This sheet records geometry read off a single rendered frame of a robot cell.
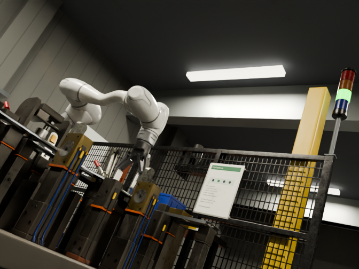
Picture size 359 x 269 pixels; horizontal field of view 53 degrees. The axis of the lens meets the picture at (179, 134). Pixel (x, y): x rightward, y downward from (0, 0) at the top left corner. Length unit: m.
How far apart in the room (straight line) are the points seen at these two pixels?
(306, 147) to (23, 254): 1.60
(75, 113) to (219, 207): 0.94
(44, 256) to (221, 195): 1.47
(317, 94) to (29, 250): 1.81
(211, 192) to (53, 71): 3.04
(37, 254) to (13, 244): 0.04
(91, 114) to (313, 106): 1.23
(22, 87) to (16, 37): 0.54
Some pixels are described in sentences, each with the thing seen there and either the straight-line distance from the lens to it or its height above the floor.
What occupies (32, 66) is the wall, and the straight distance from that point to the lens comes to 4.45.
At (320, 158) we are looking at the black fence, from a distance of 1.86.
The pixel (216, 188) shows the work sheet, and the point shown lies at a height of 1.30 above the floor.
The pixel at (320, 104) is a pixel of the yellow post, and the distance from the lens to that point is 2.09.
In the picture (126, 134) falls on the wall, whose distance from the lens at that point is 5.32.
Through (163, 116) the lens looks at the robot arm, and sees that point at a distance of 1.64.
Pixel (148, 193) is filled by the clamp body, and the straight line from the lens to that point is 1.35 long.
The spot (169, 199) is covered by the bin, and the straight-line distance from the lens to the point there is 1.89.
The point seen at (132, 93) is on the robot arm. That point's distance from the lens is 1.51.
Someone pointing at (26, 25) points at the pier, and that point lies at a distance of 4.33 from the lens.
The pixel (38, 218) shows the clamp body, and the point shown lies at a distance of 1.13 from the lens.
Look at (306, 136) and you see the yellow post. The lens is 1.99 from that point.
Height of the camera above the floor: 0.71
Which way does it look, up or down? 23 degrees up
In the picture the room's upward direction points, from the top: 23 degrees clockwise
